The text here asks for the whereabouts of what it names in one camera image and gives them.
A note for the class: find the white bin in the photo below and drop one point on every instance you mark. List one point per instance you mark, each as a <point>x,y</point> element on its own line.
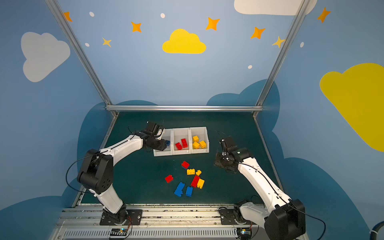
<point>168,151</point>
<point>182,133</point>
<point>202,133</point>

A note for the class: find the aluminium frame back bar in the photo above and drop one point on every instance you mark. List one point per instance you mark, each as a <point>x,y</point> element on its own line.
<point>148,108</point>

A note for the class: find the yellow brick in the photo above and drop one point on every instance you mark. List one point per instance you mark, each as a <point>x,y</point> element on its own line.
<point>196,145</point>
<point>200,183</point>
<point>195,139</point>
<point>203,144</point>

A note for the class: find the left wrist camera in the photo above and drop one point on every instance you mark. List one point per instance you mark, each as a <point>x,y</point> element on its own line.
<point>160,133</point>

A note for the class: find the yellow brick studs centre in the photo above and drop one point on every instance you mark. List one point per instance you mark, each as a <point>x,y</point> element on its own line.
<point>191,172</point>

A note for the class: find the circuit board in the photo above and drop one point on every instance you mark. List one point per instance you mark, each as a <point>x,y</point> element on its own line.
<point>244,233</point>
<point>119,233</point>

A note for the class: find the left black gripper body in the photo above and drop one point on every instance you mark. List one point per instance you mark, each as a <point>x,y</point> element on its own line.
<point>162,143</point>

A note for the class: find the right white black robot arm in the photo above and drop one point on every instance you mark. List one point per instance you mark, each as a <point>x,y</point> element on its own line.
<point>282,218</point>

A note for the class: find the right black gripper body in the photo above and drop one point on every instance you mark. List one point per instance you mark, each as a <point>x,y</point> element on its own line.
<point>223,161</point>

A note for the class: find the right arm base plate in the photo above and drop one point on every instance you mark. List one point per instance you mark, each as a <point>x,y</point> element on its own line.
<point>231,217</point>

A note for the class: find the long red brick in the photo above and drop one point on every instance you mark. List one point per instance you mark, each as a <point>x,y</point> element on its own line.
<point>195,181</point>
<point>184,143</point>

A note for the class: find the black hose corner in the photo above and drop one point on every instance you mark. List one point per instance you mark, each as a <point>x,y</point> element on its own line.
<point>375,230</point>

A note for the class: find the right white bin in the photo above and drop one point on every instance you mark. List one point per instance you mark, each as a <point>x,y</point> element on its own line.
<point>202,133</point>

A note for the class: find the blue brick bottom right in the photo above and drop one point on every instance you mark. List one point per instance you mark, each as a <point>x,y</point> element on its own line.
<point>189,191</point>

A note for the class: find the left circuit board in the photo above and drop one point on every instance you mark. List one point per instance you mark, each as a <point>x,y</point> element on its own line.
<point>119,233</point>

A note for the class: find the left white bin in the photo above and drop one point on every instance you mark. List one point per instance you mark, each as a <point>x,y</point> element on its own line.
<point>168,151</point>

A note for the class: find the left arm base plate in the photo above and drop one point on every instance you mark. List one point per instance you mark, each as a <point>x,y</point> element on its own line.
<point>122,218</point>

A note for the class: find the aluminium frame post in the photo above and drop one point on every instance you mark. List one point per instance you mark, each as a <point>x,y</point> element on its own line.
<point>58,13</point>
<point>290,37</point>

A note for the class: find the middle white bin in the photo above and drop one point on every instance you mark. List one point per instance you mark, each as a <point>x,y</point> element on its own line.
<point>182,133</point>

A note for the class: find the long blue brick bottom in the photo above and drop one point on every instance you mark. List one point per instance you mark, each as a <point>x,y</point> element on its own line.
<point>179,190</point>

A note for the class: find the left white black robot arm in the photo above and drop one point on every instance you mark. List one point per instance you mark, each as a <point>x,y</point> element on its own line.
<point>97,171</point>

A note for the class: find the aluminium frame left post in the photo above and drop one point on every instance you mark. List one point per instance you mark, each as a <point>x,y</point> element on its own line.
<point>58,13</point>

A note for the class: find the aluminium rail front base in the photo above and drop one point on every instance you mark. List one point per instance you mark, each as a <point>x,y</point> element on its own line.
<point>159,222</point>

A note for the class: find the right circuit board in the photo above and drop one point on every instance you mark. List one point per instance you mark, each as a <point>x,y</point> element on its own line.
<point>244,233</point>

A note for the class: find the aluminium frame right post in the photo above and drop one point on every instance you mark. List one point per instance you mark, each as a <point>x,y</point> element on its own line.
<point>290,37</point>

